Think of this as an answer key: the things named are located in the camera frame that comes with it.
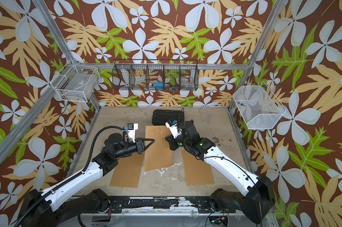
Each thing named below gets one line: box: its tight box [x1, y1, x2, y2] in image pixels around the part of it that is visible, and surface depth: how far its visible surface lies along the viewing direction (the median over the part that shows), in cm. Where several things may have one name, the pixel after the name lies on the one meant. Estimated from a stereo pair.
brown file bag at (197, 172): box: [181, 149, 215, 187], surface depth 88 cm
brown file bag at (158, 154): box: [143, 125, 173, 172], surface depth 72 cm
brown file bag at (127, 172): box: [109, 152, 145, 189], surface depth 85 cm
